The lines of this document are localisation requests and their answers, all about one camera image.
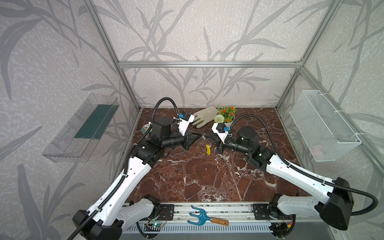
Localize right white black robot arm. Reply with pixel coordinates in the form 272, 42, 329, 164
206, 124, 354, 231

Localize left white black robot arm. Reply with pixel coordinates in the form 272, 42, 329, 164
69, 113, 201, 240

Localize beige gardening glove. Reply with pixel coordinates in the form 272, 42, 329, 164
192, 106, 218, 129

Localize white pot with flowers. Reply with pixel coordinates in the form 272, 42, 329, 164
214, 106, 237, 127

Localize left green circuit board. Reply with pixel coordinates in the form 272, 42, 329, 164
145, 222, 166, 232

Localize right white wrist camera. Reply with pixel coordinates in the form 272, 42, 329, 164
212, 123, 230, 144

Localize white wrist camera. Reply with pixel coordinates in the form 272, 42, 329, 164
176, 113, 195, 136
212, 123, 230, 144

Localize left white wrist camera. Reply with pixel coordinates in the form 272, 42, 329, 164
176, 113, 195, 136

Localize left black arm cable conduit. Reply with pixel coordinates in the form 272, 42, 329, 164
66, 97, 180, 240

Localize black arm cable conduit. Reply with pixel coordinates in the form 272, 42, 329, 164
229, 113, 379, 217
66, 97, 180, 240

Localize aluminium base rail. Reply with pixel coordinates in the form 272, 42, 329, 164
155, 202, 292, 224

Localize blue hand rake wooden handle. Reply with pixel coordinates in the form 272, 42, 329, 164
187, 205, 229, 227

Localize right circuit board with wires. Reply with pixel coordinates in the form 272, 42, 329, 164
269, 222, 295, 238

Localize white wire mesh basket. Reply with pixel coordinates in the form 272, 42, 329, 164
290, 90, 362, 162

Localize clear plastic wall shelf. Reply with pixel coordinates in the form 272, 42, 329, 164
42, 94, 120, 163

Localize right black arm cable conduit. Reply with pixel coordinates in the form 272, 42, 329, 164
229, 113, 379, 217

